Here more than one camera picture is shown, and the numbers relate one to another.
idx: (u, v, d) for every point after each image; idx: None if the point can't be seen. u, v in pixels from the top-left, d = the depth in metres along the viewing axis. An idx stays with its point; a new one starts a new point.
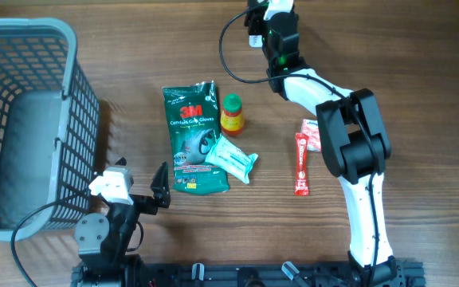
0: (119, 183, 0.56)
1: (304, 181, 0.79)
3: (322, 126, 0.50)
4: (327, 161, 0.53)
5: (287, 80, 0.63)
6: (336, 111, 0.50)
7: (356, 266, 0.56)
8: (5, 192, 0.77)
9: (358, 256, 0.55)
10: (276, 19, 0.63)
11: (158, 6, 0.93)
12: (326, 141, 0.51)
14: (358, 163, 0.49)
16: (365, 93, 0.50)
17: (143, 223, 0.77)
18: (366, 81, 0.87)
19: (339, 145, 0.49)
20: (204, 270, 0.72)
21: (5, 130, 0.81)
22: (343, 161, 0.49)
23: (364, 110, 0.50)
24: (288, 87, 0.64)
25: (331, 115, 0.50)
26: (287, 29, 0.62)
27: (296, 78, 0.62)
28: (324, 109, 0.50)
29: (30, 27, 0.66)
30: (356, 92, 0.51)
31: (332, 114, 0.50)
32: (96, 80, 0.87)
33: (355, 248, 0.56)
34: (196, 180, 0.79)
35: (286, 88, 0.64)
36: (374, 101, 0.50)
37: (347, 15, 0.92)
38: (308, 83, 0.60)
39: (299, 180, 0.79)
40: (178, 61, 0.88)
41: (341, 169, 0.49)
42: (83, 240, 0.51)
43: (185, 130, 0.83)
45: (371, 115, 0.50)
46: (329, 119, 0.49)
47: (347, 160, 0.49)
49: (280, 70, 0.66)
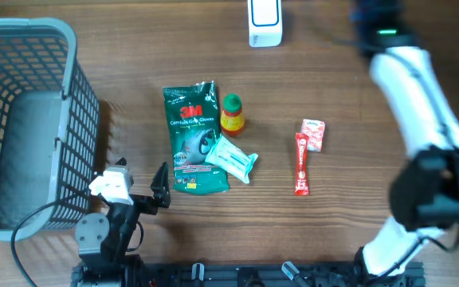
0: (119, 183, 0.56)
1: (304, 181, 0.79)
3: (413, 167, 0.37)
4: (398, 198, 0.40)
5: (385, 58, 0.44)
6: (444, 162, 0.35)
7: (360, 264, 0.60)
8: (5, 192, 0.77)
9: (370, 265, 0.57)
10: None
11: (158, 6, 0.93)
12: (414, 186, 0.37)
14: (430, 222, 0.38)
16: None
17: (143, 223, 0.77)
18: (365, 82, 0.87)
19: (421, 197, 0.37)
20: (204, 270, 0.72)
21: (5, 131, 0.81)
22: (419, 214, 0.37)
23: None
24: (384, 71, 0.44)
25: (435, 166, 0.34)
26: None
27: (399, 62, 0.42)
28: (428, 154, 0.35)
29: (31, 27, 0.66)
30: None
31: (438, 166, 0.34)
32: (96, 80, 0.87)
33: (370, 256, 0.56)
34: (196, 180, 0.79)
35: (381, 68, 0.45)
36: None
37: (347, 15, 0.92)
38: (417, 83, 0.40)
39: (300, 180, 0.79)
40: (178, 61, 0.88)
41: (410, 217, 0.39)
42: (83, 240, 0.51)
43: (185, 130, 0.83)
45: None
46: (429, 171, 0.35)
47: (423, 216, 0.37)
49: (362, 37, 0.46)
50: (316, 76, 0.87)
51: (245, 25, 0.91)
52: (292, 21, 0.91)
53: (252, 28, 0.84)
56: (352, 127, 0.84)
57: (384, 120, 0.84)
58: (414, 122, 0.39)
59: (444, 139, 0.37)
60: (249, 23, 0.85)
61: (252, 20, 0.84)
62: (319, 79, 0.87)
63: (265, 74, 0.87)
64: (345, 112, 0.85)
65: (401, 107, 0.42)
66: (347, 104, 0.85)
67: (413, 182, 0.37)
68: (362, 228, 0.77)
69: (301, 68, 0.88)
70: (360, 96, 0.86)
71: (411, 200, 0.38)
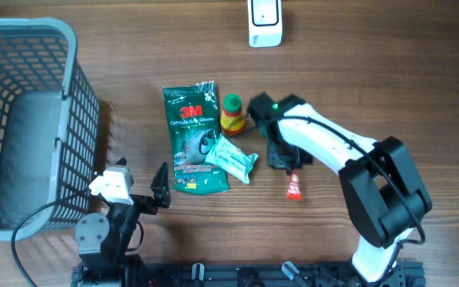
0: (119, 183, 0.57)
1: (297, 184, 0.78)
3: (365, 193, 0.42)
4: (366, 226, 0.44)
5: (283, 123, 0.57)
6: (362, 175, 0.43)
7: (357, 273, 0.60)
8: (5, 192, 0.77)
9: (368, 273, 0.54)
10: (261, 108, 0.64)
11: (158, 6, 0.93)
12: (370, 205, 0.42)
14: (398, 226, 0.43)
16: (356, 173, 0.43)
17: (143, 223, 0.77)
18: (365, 82, 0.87)
19: (377, 218, 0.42)
20: (204, 270, 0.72)
21: (5, 131, 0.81)
22: (384, 230, 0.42)
23: (365, 198, 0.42)
24: (284, 128, 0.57)
25: (365, 186, 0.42)
26: (263, 103, 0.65)
27: (290, 121, 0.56)
28: (354, 178, 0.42)
29: (30, 27, 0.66)
30: (347, 168, 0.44)
31: (362, 182, 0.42)
32: (96, 80, 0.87)
33: (364, 268, 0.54)
34: (196, 180, 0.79)
35: (282, 129, 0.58)
36: (362, 174, 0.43)
37: (347, 15, 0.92)
38: (315, 127, 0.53)
39: (293, 183, 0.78)
40: (179, 61, 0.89)
41: (382, 239, 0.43)
42: (83, 240, 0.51)
43: (185, 130, 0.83)
45: (370, 199, 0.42)
46: (364, 192, 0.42)
47: (386, 227, 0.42)
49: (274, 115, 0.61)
50: (316, 75, 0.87)
51: (245, 25, 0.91)
52: (292, 21, 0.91)
53: (252, 28, 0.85)
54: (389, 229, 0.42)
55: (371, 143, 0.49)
56: (353, 127, 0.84)
57: (384, 120, 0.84)
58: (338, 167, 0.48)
59: (355, 151, 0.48)
60: (249, 23, 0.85)
61: (252, 19, 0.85)
62: (319, 80, 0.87)
63: (265, 74, 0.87)
64: (346, 112, 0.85)
65: (311, 147, 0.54)
66: (347, 104, 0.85)
67: (360, 208, 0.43)
68: None
69: (301, 68, 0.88)
70: (360, 96, 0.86)
71: (370, 226, 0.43)
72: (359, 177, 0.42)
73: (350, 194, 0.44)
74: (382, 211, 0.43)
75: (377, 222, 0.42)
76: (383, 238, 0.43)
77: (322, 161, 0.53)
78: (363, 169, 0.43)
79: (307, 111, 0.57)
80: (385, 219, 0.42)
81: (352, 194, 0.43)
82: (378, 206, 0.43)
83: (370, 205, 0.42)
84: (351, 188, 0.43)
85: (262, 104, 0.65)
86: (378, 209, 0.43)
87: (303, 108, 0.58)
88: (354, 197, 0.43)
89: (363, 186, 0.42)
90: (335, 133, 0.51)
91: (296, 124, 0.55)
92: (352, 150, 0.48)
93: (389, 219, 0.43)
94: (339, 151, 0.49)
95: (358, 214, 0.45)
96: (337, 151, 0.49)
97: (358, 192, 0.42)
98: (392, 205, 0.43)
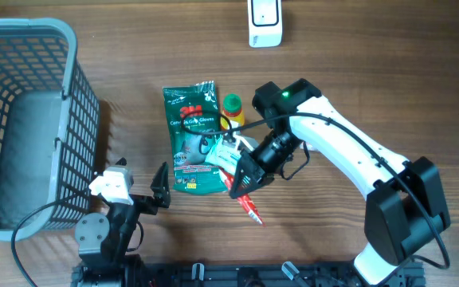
0: (119, 183, 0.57)
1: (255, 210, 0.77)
3: (393, 219, 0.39)
4: (383, 245, 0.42)
5: (296, 119, 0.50)
6: (393, 202, 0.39)
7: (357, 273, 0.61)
8: (5, 192, 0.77)
9: (372, 277, 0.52)
10: (267, 96, 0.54)
11: (158, 6, 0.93)
12: (397, 231, 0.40)
14: (415, 248, 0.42)
16: (386, 198, 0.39)
17: (143, 222, 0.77)
18: (365, 82, 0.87)
19: (398, 242, 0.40)
20: (204, 270, 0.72)
21: (5, 131, 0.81)
22: (402, 253, 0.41)
23: (392, 224, 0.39)
24: (296, 124, 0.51)
25: (394, 214, 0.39)
26: (268, 89, 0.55)
27: (307, 119, 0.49)
28: (383, 203, 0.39)
29: (31, 27, 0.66)
30: (376, 192, 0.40)
31: (391, 208, 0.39)
32: (96, 80, 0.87)
33: (369, 271, 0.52)
34: (196, 180, 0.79)
35: (293, 125, 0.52)
36: (392, 199, 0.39)
37: (347, 15, 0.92)
38: (336, 130, 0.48)
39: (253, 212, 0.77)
40: (179, 61, 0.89)
41: (399, 260, 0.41)
42: (83, 240, 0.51)
43: (185, 130, 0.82)
45: (396, 225, 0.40)
46: (392, 218, 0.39)
47: (406, 249, 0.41)
49: (282, 102, 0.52)
50: (316, 75, 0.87)
51: (245, 25, 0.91)
52: (292, 21, 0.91)
53: (252, 28, 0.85)
54: (407, 252, 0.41)
55: (403, 159, 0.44)
56: None
57: (384, 120, 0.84)
58: (364, 182, 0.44)
59: (383, 168, 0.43)
60: (249, 23, 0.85)
61: (252, 19, 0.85)
62: (319, 80, 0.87)
63: (265, 74, 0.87)
64: (345, 112, 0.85)
65: (329, 151, 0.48)
66: (347, 104, 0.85)
67: (382, 231, 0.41)
68: (361, 228, 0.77)
69: (301, 68, 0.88)
70: (360, 96, 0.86)
71: (391, 248, 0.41)
72: (389, 203, 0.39)
73: (373, 216, 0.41)
74: (405, 235, 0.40)
75: (398, 245, 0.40)
76: (400, 260, 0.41)
77: (337, 166, 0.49)
78: (393, 194, 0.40)
79: (325, 107, 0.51)
80: (404, 241, 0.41)
81: (377, 218, 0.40)
82: (403, 230, 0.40)
83: (395, 230, 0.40)
84: (378, 214, 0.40)
85: (267, 92, 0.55)
86: (402, 233, 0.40)
87: (319, 101, 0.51)
88: (378, 221, 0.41)
89: (393, 212, 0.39)
90: (362, 143, 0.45)
91: (314, 123, 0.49)
92: (381, 167, 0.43)
93: (408, 241, 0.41)
94: (365, 165, 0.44)
95: (375, 233, 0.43)
96: (365, 168, 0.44)
97: (386, 219, 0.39)
98: (413, 226, 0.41)
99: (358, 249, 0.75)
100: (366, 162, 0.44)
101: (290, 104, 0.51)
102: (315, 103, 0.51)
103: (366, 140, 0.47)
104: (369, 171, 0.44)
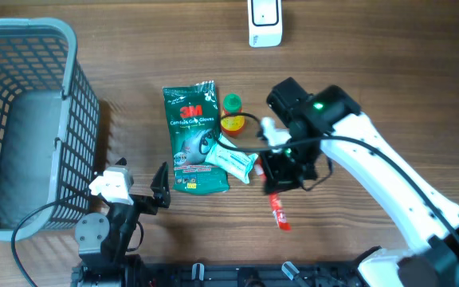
0: (119, 183, 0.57)
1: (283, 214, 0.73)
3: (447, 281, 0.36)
4: None
5: (332, 143, 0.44)
6: (449, 263, 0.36)
7: None
8: (5, 192, 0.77)
9: None
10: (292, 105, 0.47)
11: (158, 6, 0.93)
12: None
14: None
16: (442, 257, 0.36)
17: (143, 223, 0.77)
18: (366, 82, 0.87)
19: None
20: (204, 270, 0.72)
21: (5, 131, 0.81)
22: None
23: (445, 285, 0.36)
24: (331, 147, 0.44)
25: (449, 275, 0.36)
26: (292, 96, 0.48)
27: (347, 143, 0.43)
28: (440, 266, 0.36)
29: (30, 26, 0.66)
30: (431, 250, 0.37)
31: (447, 270, 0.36)
32: (96, 80, 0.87)
33: None
34: (196, 180, 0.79)
35: (326, 147, 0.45)
36: (447, 258, 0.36)
37: (347, 15, 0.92)
38: (383, 163, 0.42)
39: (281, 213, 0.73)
40: (179, 61, 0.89)
41: None
42: (83, 240, 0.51)
43: (185, 130, 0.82)
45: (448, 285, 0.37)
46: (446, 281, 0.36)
47: None
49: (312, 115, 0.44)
50: (316, 75, 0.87)
51: (245, 25, 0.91)
52: (292, 21, 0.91)
53: (252, 29, 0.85)
54: None
55: None
56: None
57: (384, 120, 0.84)
58: (413, 231, 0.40)
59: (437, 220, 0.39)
60: (249, 23, 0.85)
61: (252, 19, 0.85)
62: (319, 79, 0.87)
63: (265, 74, 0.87)
64: None
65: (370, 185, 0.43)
66: None
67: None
68: (361, 228, 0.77)
69: (301, 68, 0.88)
70: (360, 96, 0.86)
71: None
72: (446, 265, 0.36)
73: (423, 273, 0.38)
74: None
75: None
76: None
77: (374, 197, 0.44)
78: (448, 253, 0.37)
79: (367, 130, 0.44)
80: None
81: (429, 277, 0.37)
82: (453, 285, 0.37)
83: None
84: (432, 273, 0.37)
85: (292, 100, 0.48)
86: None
87: (358, 120, 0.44)
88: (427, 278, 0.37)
89: (449, 274, 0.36)
90: (416, 185, 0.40)
91: (356, 151, 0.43)
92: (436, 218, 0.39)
93: None
94: (417, 214, 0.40)
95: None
96: (417, 216, 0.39)
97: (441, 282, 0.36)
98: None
99: (358, 249, 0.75)
100: (419, 210, 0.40)
101: (323, 121, 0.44)
102: (352, 123, 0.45)
103: (416, 178, 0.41)
104: (421, 222, 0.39)
